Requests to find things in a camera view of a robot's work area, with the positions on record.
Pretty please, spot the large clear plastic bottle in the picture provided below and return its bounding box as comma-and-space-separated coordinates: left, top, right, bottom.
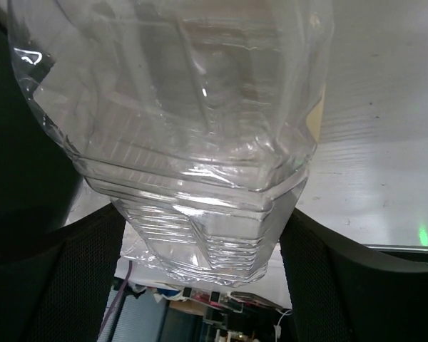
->
7, 1, 334, 286

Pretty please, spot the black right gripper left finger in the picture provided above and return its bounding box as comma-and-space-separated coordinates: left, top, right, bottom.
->
0, 204, 125, 341

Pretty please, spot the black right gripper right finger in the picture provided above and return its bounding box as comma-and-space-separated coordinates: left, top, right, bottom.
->
280, 210, 428, 341

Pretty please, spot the dark green plastic bin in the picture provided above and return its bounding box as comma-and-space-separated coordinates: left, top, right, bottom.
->
0, 27, 81, 248

